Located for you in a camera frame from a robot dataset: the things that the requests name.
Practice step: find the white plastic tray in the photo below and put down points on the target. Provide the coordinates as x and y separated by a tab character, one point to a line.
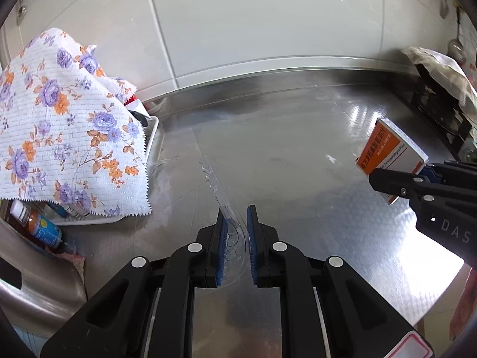
152	134

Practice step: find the stainless steel kettle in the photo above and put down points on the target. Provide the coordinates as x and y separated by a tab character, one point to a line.
37	294

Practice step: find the person's right forearm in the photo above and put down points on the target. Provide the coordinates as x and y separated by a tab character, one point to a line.
465	305

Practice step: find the black gas stove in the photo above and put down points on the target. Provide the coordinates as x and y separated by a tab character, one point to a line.
436	108

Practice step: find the hanging metal ladle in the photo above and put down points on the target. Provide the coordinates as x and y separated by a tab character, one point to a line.
455	46

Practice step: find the clear plastic blister tray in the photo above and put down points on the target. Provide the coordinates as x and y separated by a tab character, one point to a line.
234	231

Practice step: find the white plastic bag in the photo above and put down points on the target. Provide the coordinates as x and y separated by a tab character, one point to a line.
439	63

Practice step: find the floral white cloth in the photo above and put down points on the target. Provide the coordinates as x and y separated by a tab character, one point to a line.
67	126

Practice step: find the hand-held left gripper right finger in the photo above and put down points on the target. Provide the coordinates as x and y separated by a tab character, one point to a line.
253	248

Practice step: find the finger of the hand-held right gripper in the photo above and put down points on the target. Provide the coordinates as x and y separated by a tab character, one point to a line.
395	184
432	173

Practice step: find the small orange white box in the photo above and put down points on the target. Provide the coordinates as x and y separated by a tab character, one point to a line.
387	149

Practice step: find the brown bottle blue label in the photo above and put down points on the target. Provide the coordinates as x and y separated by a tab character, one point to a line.
44	231

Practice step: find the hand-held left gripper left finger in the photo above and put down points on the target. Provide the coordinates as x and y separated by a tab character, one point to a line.
222	248

